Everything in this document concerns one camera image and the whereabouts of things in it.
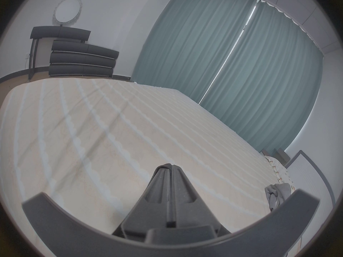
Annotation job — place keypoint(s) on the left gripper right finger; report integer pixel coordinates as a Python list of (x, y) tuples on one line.
[(190, 210)]

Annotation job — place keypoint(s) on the white printed pillow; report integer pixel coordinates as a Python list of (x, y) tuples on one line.
[(281, 173)]

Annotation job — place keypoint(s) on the grey garment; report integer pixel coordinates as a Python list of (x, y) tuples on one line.
[(278, 194)]

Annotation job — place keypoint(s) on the black dressing table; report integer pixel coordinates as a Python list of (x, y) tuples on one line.
[(59, 32)]

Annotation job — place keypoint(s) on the blue-green curtain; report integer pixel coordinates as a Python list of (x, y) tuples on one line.
[(268, 76), (187, 36)]

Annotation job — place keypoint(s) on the bed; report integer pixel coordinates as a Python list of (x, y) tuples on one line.
[(107, 132)]

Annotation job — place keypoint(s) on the grey bedside table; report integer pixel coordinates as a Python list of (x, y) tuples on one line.
[(278, 154)]

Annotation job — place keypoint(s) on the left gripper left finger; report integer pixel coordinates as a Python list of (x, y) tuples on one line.
[(150, 210)]

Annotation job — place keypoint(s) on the round white mirror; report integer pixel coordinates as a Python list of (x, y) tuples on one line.
[(67, 11)]

